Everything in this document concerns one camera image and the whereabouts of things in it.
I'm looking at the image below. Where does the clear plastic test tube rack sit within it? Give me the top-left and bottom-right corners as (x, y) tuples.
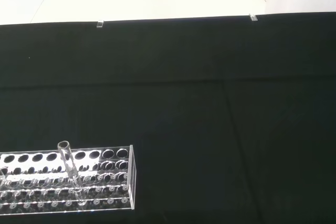
(0, 144), (138, 215)

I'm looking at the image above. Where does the black bench cloth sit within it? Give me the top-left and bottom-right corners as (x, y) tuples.
(0, 11), (336, 224)

